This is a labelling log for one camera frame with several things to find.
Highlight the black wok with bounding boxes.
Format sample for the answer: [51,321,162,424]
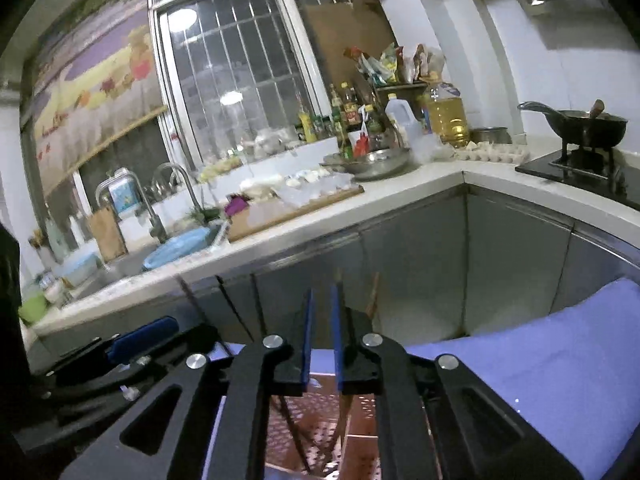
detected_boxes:
[517,101,628,148]

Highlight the blue lidded plastic container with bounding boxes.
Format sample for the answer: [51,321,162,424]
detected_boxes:
[62,252,103,288]

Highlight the row of condiment bottles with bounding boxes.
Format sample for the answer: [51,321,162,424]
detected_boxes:
[297,82,386,158]

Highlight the large cooking oil bottle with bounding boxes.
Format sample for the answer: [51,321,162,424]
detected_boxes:
[424,72,471,148]

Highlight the pink perforated utensil holder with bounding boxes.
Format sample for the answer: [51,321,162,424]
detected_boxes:
[265,375,441,480]

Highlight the small steel pot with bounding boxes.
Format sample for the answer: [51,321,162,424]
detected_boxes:
[470,126,512,145]

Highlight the flat wooden cutting board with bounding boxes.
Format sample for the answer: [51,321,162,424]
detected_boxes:
[227,185,366,243]

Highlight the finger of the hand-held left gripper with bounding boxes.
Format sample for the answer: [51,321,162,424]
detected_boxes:
[49,352,187,412]
[47,316,221,377]

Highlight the steel kitchen cabinets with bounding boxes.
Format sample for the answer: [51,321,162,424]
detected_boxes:
[30,180,640,361]

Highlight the bunch of brown chopsticks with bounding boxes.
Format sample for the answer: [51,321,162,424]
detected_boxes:
[175,266,383,476]

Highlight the shallow metal basin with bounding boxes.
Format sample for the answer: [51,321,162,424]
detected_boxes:
[322,147,413,181]

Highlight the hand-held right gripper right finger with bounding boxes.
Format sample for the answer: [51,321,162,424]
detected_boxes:
[330,284,586,480]

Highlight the upright wooden chopping block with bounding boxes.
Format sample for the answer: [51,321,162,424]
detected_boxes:
[89,207,128,263]

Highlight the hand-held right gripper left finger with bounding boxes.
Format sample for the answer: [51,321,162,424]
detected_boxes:
[60,287,316,480]

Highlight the black glass gas stove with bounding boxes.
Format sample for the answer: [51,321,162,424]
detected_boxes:
[515,145,640,206]

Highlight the barred kitchen window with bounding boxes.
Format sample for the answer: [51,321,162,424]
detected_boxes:
[150,0,346,171]

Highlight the green bowl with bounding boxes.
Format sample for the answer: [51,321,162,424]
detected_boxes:
[17,292,48,326]

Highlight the water filter with blue label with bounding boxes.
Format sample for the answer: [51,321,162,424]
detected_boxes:
[107,167,143,216]

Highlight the pile of seasoning packets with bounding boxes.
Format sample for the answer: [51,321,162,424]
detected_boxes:
[345,42,446,91]

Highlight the slim chrome faucet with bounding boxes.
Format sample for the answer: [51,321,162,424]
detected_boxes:
[150,162,206,221]

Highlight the steel sink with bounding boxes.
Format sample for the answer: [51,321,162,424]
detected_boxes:
[75,240,151,301]

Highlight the egg tray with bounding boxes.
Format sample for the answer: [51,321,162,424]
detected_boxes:
[452,141,531,163]

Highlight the clear plastic cups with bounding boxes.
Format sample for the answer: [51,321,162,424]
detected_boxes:
[275,167,351,206]

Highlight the brown cardboard sheet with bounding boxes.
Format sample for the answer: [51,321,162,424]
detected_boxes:
[300,0,396,91]

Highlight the white bundle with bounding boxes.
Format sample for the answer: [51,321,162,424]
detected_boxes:
[240,177,273,201]

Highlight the large chrome faucet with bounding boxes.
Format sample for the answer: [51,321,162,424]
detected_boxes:
[95,170,168,243]

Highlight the fruit landscape window blind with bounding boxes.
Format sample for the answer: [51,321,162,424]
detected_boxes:
[20,0,168,196]

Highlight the blue plastic basin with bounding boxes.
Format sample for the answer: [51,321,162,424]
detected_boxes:
[142,227,213,272]

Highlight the clear plastic bag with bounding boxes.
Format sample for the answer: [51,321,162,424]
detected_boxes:
[252,127,298,161]

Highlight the blue printed tablecloth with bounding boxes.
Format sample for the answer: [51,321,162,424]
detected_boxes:
[202,275,640,480]

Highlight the white plastic jug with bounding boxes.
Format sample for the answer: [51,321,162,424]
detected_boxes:
[382,92,423,148]

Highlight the green bottle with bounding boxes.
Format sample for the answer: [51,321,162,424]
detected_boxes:
[47,217,68,263]

